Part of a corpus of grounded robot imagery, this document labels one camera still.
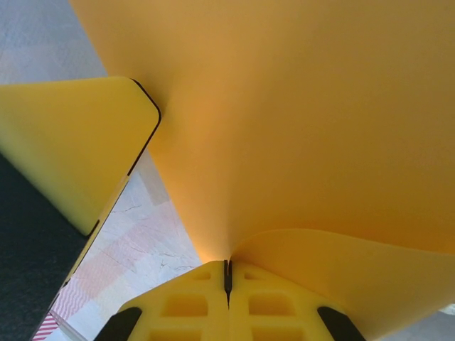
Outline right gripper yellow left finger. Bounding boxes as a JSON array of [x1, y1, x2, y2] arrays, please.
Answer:
[[102, 261, 227, 341]]

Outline orange-yellow paper sheet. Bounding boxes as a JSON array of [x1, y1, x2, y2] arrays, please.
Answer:
[[69, 0, 455, 341]]

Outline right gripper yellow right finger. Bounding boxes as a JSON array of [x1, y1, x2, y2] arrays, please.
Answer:
[[230, 261, 367, 341]]

